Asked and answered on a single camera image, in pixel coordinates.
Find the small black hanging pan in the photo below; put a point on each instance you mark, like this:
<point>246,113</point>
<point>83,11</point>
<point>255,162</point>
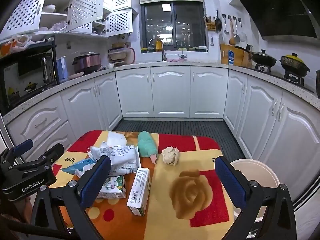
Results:
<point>218,23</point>

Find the white printed plastic wrapper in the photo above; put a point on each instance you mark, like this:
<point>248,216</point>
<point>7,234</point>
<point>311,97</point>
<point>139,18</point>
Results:
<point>120,155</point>

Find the copper rice cooker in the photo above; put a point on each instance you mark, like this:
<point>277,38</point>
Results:
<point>86,63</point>

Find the metal skimmer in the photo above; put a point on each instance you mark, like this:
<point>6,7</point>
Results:
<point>237,38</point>

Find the black range hood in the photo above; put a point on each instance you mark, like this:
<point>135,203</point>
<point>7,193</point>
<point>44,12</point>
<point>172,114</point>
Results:
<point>277,7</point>

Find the wooden chopstick holder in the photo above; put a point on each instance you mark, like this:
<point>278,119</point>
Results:
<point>210,25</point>

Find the wooden knife block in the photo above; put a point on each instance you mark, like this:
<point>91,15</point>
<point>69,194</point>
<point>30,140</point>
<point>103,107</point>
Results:
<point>247,57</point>

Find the pink cloth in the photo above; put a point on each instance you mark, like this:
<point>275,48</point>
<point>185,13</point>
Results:
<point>173,60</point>

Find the black metal shelf rack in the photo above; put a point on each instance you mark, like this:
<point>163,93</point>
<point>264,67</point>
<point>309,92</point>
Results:
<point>57,62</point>

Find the blue tissue packet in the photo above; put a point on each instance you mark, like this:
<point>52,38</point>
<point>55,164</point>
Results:
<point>77,166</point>

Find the blue pitcher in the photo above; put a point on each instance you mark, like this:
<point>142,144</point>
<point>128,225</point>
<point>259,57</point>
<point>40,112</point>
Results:
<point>62,70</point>

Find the white lattice cabinet door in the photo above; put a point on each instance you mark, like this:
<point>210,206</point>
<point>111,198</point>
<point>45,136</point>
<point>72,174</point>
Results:
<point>85,8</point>
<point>118,22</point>
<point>23,15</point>

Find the red yellow printed blanket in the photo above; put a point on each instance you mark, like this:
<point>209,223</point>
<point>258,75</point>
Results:
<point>190,155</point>

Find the green fuzzy cloth roll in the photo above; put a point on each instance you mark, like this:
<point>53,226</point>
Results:
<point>146,143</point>

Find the beige paper ball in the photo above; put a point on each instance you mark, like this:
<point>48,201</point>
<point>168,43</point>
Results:
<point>170,156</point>

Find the black microwave oven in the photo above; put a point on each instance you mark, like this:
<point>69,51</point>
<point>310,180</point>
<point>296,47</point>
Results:
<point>25,77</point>

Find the speckled countertop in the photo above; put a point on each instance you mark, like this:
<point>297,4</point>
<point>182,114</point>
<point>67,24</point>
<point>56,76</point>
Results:
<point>175,64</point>

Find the black gas stove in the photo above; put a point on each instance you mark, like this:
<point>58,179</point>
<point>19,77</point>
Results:
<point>292,79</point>

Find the metal ladle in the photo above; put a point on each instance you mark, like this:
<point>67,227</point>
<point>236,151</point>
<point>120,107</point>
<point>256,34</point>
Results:
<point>226,30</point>

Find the metal peeler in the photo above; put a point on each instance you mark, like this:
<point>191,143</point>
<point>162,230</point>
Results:
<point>212,42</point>

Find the wooden spoon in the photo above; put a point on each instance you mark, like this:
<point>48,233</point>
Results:
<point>232,40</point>

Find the dark kitchen window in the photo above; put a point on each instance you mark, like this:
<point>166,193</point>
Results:
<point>172,26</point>

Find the pink dish rack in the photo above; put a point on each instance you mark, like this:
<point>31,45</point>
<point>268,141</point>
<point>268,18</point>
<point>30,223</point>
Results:
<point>122,55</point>

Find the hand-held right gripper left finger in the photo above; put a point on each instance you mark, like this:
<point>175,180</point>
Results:
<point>96,180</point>

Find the black wok with lid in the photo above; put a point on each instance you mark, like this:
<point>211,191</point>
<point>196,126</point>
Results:
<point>262,57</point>

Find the pink plate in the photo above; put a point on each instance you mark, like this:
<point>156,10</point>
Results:
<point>76,75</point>

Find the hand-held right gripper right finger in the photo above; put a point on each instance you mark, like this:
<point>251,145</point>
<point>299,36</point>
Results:
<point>230,182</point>

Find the crumpled clear plastic bag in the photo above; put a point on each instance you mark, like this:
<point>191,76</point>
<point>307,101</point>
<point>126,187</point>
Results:
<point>58,26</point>

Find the white bowls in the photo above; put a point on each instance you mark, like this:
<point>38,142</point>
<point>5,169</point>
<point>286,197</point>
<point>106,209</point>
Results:
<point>48,8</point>

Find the yellow bottle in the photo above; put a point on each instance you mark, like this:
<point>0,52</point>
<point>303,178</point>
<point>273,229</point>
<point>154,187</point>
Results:
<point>158,45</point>

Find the orange white plastic bag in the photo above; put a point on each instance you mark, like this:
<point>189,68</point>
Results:
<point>17,42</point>

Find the green white milk carton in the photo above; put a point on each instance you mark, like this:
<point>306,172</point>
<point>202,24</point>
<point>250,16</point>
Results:
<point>113,186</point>

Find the yellow lidded clay pot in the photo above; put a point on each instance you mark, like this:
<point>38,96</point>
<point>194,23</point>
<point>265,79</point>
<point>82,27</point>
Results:
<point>294,65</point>

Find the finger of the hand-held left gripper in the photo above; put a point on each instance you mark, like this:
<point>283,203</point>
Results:
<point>53,153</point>
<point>23,146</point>

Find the white medicine box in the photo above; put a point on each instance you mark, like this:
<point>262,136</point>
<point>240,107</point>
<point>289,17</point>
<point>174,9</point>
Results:
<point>138,192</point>

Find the tall curved metal faucet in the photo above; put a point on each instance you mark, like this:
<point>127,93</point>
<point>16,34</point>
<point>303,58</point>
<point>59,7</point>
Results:
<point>163,52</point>

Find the cream plastic bucket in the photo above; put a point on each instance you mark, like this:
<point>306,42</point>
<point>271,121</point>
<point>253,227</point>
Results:
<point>260,172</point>

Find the small metal faucet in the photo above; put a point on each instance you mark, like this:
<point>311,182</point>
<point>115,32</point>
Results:
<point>182,53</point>

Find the row of white cabinet doors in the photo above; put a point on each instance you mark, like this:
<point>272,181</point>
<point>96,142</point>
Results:
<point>172,92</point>

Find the wooden cutting board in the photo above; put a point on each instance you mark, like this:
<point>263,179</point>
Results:
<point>223,55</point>

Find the white torn paper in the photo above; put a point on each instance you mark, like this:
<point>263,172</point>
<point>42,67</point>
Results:
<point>116,138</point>

